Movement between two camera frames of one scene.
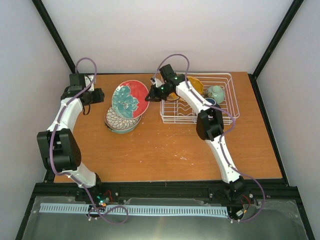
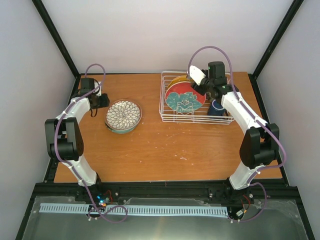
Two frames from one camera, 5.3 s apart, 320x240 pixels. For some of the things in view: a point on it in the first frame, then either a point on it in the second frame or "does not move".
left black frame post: (55, 35) does not move
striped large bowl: (122, 131) does not move
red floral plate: (128, 99) → (182, 97)
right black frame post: (292, 11) does not move
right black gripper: (151, 93) → (197, 89)
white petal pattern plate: (117, 123) does not move
